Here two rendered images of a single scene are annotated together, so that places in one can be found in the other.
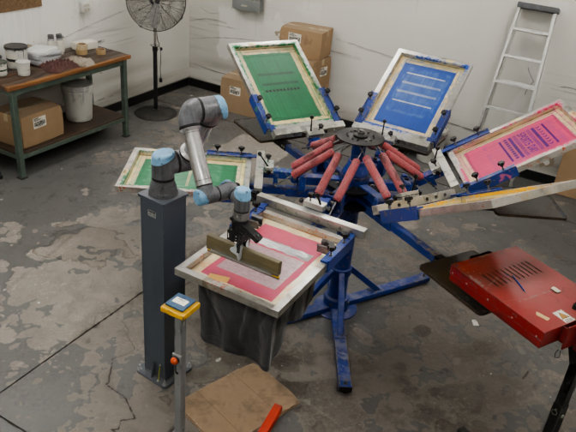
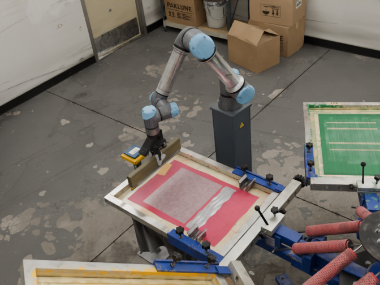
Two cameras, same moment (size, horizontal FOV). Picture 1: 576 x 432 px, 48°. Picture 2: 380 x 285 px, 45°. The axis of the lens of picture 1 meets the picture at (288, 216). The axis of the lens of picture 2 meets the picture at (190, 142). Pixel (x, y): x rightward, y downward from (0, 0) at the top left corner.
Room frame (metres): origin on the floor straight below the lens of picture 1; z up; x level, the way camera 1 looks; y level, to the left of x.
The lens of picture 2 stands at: (3.35, -1.65, 2.69)
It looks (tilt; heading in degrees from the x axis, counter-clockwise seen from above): 37 degrees down; 107
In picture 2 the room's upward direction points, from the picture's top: 7 degrees counter-clockwise
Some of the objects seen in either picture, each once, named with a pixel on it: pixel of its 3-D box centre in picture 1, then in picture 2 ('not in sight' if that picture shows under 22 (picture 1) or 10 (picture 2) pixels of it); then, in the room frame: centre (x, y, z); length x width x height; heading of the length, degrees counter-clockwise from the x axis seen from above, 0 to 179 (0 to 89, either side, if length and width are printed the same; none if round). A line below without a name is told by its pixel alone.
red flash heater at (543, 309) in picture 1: (529, 294); not in sight; (2.56, -1.17, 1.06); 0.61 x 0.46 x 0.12; 33
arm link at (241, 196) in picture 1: (242, 199); (150, 117); (2.60, 0.22, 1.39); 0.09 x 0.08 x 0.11; 37
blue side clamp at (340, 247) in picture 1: (337, 253); (194, 247); (2.90, -0.27, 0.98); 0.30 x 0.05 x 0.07; 153
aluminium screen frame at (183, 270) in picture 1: (267, 255); (191, 195); (2.81, 0.08, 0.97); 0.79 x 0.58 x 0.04; 153
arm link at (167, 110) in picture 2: (227, 191); (166, 109); (2.67, 0.29, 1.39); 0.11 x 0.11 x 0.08; 37
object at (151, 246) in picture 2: (293, 312); (165, 244); (2.67, -0.08, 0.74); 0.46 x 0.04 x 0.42; 153
